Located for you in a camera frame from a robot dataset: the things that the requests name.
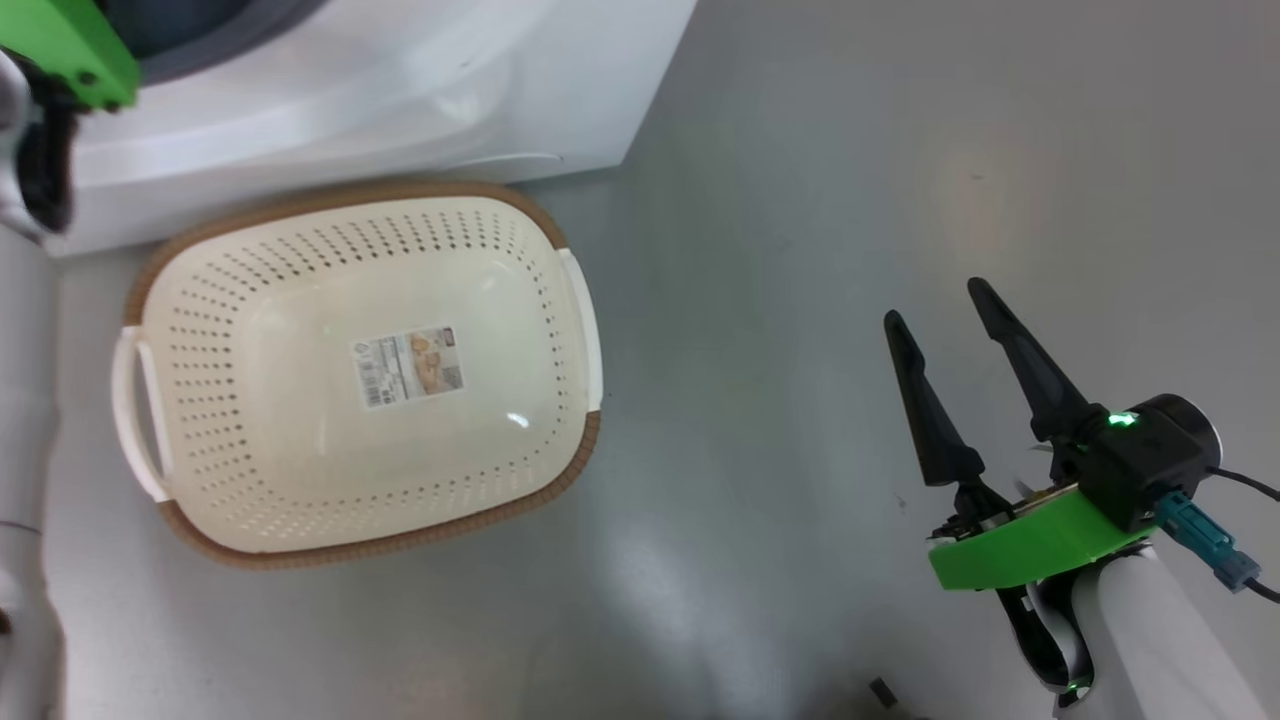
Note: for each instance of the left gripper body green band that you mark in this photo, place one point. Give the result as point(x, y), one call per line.
point(60, 40)

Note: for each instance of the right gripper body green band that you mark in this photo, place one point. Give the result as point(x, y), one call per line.
point(1030, 550)

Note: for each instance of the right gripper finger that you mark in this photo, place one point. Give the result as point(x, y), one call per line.
point(935, 425)
point(1040, 385)

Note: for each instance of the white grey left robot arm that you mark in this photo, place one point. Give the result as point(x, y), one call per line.
point(25, 400)

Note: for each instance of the white washing machine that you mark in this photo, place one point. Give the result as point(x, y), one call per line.
point(400, 100)

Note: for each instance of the basket product label sticker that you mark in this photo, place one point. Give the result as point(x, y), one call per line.
point(408, 367)

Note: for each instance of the cream plastic laundry basket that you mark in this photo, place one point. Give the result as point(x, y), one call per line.
point(300, 470)

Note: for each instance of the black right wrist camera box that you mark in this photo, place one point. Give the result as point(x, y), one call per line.
point(1130, 470)

